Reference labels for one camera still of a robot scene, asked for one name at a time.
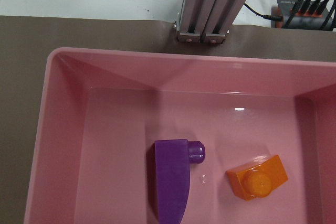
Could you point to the purple toy block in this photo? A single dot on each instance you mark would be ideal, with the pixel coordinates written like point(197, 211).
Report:
point(173, 160)

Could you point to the orange toy block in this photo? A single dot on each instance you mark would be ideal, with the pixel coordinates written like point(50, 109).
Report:
point(257, 178)

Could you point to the pink plastic box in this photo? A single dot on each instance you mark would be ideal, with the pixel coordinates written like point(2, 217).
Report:
point(138, 137)

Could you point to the orange usb hub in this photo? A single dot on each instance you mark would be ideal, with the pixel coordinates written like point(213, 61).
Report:
point(303, 21)

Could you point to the aluminium frame post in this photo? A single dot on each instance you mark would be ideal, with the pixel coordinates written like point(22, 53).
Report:
point(206, 21)

